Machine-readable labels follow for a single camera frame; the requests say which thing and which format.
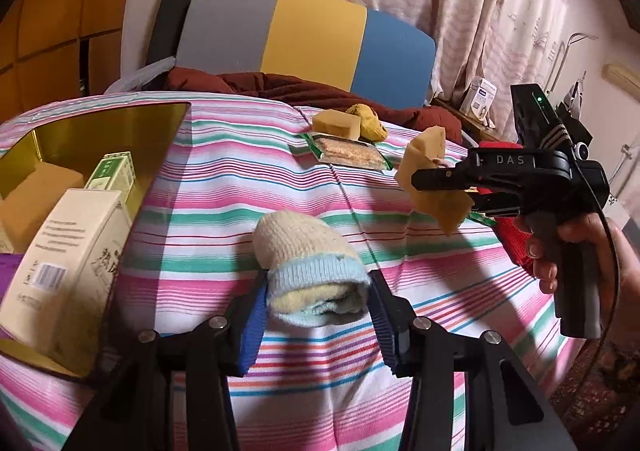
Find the white round fan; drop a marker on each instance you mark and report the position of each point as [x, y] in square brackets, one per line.
[582, 149]

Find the wooden wardrobe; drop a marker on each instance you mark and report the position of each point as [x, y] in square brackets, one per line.
[60, 6]

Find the striped bed sheet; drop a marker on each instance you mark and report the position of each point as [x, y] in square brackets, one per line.
[200, 211]

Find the metal rack tube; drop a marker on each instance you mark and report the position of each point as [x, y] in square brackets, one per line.
[562, 56]

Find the patterned curtain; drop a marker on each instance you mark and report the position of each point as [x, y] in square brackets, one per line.
[475, 6]

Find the green and white carton box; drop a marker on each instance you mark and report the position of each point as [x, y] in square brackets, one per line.
[112, 171]

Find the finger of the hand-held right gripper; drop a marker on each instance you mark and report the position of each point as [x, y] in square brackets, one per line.
[495, 206]
[440, 178]

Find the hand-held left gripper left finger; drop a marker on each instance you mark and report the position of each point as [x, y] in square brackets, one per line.
[252, 326]

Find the yellow sponge block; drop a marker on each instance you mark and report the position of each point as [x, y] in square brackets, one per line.
[337, 123]
[440, 208]
[35, 206]

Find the black foam roll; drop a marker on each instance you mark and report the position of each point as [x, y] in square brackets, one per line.
[172, 16]

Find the wall air conditioner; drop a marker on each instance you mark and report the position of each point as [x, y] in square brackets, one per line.
[622, 78]

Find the wooden desk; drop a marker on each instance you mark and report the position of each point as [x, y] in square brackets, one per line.
[450, 112]

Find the green cracker snack packet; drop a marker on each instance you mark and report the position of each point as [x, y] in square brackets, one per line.
[350, 151]

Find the grey yellow blue chair back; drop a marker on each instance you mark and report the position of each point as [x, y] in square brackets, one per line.
[320, 41]

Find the small white carton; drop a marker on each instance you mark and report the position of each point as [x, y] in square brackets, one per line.
[480, 98]

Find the white and blue sock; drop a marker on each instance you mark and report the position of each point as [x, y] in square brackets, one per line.
[300, 251]

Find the red fleece cloth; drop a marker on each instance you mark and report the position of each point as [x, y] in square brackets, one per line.
[510, 241]

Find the maroon quilt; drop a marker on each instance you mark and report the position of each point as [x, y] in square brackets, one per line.
[280, 86]

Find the purple packet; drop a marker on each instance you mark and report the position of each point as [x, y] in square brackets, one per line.
[7, 266]

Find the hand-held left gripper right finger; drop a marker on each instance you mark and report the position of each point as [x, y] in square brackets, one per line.
[385, 326]

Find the green plastic wrapper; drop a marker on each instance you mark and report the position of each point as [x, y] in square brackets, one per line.
[481, 218]

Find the person's right hand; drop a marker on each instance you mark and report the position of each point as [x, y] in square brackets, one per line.
[580, 236]

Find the white bed frame tube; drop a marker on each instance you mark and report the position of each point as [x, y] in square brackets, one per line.
[137, 76]

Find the tall white carton box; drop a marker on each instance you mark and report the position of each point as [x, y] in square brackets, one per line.
[65, 271]

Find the gold tin box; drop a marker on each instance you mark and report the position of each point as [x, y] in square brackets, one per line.
[100, 131]

